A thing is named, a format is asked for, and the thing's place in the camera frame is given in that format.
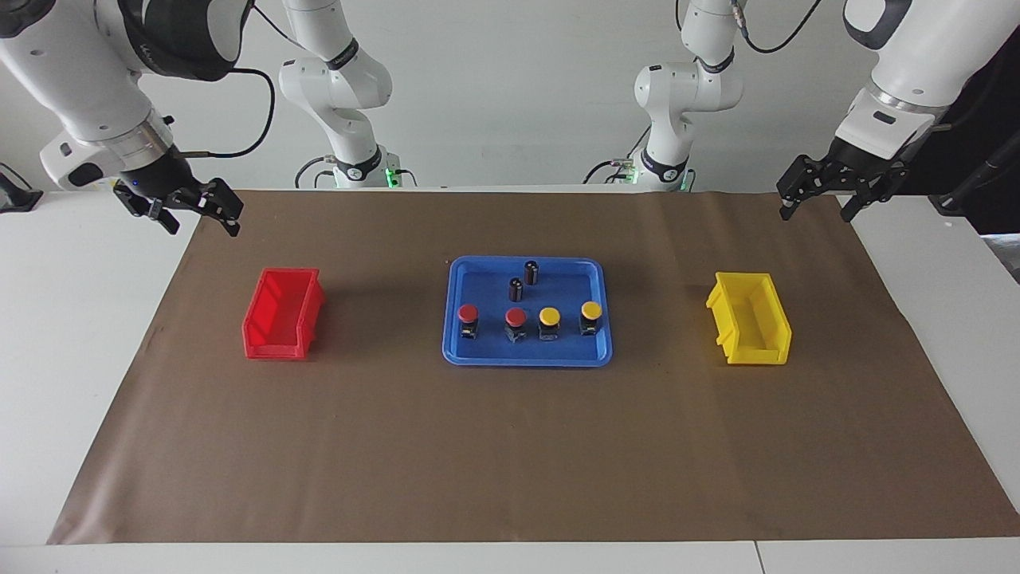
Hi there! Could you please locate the blue plastic tray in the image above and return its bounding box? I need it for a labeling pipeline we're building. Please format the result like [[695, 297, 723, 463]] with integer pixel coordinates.
[[442, 255, 614, 368]]

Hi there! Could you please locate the brown paper table mat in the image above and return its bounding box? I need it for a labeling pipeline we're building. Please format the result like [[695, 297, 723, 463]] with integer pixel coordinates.
[[46, 189, 1020, 545]]

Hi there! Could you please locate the black base cable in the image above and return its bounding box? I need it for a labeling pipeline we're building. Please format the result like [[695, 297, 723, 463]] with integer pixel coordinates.
[[582, 147, 650, 185], [294, 156, 337, 190]]

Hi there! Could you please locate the red plastic bin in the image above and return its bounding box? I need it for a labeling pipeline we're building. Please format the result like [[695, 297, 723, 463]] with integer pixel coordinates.
[[241, 267, 326, 361]]

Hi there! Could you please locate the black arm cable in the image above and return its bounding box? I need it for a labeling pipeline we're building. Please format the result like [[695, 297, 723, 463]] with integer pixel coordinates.
[[171, 68, 277, 159], [732, 0, 823, 55]]

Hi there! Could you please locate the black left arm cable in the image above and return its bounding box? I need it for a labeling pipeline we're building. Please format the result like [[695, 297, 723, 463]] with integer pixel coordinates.
[[732, 0, 823, 55]]

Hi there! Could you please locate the black stand in background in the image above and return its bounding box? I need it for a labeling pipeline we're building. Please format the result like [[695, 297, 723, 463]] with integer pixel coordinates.
[[928, 132, 1020, 216]]

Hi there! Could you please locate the black left base cable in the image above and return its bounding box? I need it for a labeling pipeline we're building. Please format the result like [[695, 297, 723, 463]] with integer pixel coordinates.
[[582, 147, 650, 185]]

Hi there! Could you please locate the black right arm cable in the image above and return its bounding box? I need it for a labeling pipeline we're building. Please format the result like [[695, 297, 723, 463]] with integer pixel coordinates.
[[171, 68, 277, 159]]

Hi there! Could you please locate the black device on table edge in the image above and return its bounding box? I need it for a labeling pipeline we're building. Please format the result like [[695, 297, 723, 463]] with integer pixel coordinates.
[[0, 163, 45, 214]]

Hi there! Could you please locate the black right base cable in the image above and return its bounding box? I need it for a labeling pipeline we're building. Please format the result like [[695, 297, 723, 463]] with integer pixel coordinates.
[[294, 156, 337, 190]]

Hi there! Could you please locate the yellow plastic bin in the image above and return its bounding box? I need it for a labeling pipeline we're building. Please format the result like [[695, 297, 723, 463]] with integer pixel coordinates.
[[705, 272, 793, 366]]

